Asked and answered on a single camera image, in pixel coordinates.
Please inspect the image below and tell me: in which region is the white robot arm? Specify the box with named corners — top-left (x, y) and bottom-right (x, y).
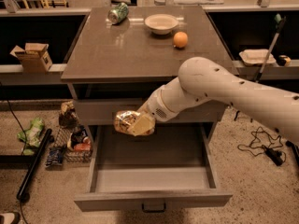
top-left (129, 57), bottom-right (299, 144)

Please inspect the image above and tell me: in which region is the open grey drawer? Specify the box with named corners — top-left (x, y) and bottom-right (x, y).
top-left (75, 123), bottom-right (232, 213)

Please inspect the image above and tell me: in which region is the grey drawer cabinet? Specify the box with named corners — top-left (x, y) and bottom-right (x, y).
top-left (61, 5), bottom-right (240, 135)

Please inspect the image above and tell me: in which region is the green soda can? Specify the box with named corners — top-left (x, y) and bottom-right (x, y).
top-left (107, 2), bottom-right (129, 24)

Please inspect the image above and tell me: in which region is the brown snack bag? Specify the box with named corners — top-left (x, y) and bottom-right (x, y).
top-left (59, 101), bottom-right (78, 128)

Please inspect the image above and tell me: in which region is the orange fruit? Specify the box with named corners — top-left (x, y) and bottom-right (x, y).
top-left (173, 32), bottom-right (188, 49)

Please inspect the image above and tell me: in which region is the blue snack bag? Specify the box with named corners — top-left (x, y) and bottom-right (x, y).
top-left (46, 147), bottom-right (64, 167)

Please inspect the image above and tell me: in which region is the black floor pole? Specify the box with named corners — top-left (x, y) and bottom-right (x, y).
top-left (17, 129), bottom-right (52, 203)

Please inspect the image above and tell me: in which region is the white bowl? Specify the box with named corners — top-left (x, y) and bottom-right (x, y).
top-left (144, 14), bottom-right (178, 35)

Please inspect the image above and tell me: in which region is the green snack bag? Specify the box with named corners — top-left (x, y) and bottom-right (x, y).
top-left (17, 118), bottom-right (45, 156)

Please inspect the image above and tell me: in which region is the cardboard box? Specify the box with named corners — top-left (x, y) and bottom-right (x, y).
top-left (10, 43), bottom-right (52, 73)

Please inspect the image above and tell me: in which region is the white takeout tray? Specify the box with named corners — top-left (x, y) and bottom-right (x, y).
top-left (239, 49), bottom-right (268, 66)

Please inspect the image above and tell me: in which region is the black pole right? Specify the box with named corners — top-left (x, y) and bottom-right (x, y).
top-left (286, 141), bottom-right (299, 166)

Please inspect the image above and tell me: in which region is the yellow tape measure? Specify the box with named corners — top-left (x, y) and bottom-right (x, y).
top-left (278, 55), bottom-right (291, 66)

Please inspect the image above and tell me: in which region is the white shoe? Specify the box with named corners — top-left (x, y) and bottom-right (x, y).
top-left (0, 212), bottom-right (20, 224)

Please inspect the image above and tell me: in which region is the grabber reach tool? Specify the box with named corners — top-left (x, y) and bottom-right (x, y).
top-left (253, 13), bottom-right (286, 82)

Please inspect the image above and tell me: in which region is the wire basket with snacks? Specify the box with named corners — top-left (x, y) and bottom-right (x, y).
top-left (54, 125), bottom-right (93, 162)

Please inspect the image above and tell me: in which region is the black power adapter cable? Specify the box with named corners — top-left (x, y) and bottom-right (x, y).
top-left (236, 126), bottom-right (288, 167)

